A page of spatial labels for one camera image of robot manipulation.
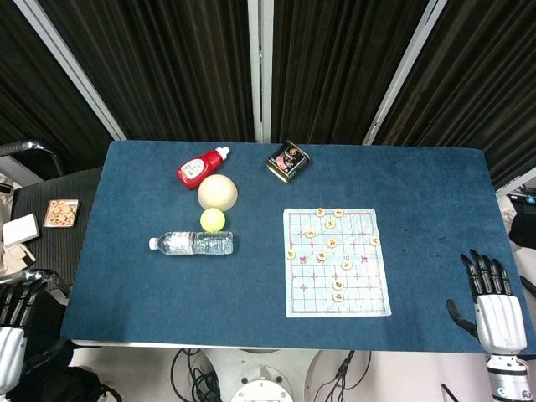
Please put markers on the red bottle white cap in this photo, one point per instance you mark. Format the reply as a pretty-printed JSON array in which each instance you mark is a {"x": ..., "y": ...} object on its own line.
[{"x": 199, "y": 168}]

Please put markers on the yellow tennis ball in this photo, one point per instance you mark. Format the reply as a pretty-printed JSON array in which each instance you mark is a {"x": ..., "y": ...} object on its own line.
[{"x": 212, "y": 218}]

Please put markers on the paper chinese chess board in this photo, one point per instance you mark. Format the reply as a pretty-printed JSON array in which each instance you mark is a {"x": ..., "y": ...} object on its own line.
[{"x": 335, "y": 268}]

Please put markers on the white flat box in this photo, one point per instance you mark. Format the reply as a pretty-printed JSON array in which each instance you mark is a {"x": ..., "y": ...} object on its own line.
[{"x": 20, "y": 230}]

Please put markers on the box of wooden pieces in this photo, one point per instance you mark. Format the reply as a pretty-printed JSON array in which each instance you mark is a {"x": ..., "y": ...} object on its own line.
[{"x": 61, "y": 213}]

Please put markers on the black bag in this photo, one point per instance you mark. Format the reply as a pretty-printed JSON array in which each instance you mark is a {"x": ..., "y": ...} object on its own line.
[{"x": 63, "y": 385}]

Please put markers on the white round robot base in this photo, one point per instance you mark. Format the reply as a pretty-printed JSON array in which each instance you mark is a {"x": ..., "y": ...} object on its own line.
[{"x": 261, "y": 377}]

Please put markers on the chrome chair armrest tube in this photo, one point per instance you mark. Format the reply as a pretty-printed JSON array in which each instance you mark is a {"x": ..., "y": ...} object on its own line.
[{"x": 29, "y": 148}]

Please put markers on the clear plastic water bottle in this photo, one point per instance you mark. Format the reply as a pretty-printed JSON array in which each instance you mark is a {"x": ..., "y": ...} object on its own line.
[{"x": 197, "y": 243}]

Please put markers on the beige upturned bowl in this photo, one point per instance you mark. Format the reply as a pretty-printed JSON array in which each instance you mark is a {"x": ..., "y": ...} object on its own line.
[{"x": 218, "y": 192}]

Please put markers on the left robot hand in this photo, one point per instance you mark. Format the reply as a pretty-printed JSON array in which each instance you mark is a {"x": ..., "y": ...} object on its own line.
[{"x": 10, "y": 352}]

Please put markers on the black tin can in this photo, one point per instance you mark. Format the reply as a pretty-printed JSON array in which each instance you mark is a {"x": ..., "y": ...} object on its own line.
[{"x": 287, "y": 162}]

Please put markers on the grey metal frame post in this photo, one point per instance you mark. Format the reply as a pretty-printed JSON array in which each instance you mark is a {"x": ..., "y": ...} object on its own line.
[
  {"x": 402, "y": 71},
  {"x": 260, "y": 71},
  {"x": 67, "y": 63}
]

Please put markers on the blue table mat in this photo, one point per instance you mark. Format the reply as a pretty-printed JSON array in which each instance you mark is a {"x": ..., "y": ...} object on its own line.
[{"x": 234, "y": 293}]

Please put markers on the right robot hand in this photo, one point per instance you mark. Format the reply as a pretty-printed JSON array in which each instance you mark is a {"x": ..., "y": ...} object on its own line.
[{"x": 500, "y": 322}]

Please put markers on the black mesh chair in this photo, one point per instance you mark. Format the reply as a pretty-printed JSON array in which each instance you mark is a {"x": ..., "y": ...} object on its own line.
[{"x": 58, "y": 251}]

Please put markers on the chrome curved tube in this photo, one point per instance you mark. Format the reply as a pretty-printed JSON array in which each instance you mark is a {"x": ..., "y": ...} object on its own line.
[{"x": 37, "y": 276}]

